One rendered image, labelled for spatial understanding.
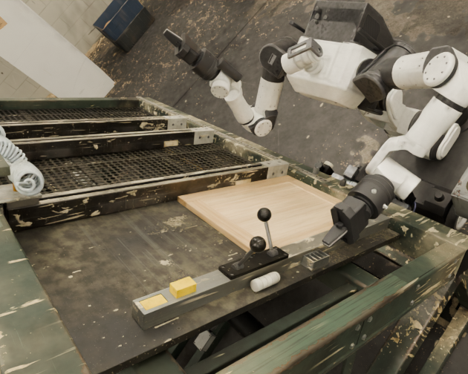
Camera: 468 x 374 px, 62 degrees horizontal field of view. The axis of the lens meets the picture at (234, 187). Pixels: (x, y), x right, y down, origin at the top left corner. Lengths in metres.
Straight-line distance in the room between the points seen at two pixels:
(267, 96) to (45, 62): 3.80
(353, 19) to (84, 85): 4.22
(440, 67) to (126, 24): 4.87
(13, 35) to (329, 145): 3.53
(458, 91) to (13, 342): 0.96
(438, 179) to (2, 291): 2.05
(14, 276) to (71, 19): 5.78
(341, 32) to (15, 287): 1.11
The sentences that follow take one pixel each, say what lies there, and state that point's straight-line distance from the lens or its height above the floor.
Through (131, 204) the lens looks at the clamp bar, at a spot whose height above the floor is 1.47.
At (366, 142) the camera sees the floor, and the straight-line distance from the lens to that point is 2.76.
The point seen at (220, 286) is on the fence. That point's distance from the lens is 0.90.
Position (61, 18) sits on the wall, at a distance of 6.43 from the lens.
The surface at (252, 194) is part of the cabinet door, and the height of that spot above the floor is 1.12.
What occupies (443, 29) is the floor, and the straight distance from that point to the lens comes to 3.24.
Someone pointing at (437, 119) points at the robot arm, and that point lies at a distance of 0.98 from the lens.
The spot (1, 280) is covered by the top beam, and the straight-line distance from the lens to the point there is 0.84.
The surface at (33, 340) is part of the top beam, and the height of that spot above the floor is 1.85.
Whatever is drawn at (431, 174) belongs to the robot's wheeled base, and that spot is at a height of 0.17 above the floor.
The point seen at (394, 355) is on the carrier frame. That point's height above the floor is 0.79.
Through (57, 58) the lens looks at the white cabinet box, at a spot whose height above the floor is 0.70.
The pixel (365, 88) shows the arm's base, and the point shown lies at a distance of 1.25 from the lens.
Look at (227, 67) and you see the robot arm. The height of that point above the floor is 1.44.
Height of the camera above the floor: 2.22
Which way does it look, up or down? 47 degrees down
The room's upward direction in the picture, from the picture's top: 49 degrees counter-clockwise
